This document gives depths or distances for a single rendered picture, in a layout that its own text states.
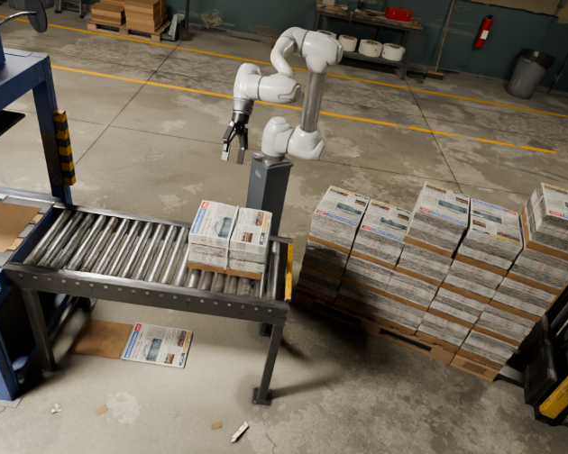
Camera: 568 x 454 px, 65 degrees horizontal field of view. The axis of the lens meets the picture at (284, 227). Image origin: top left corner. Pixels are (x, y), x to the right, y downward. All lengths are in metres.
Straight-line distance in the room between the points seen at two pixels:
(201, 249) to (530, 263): 1.77
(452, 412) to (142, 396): 1.86
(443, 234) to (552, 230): 0.53
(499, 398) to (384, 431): 0.87
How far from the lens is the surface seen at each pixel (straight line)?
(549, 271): 2.82
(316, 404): 2.85
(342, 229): 2.77
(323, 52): 2.39
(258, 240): 2.14
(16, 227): 2.65
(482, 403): 3.30
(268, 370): 2.55
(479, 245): 2.72
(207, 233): 2.14
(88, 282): 2.28
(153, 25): 8.31
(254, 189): 2.97
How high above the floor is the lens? 2.38
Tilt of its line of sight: 37 degrees down
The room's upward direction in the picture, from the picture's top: 11 degrees clockwise
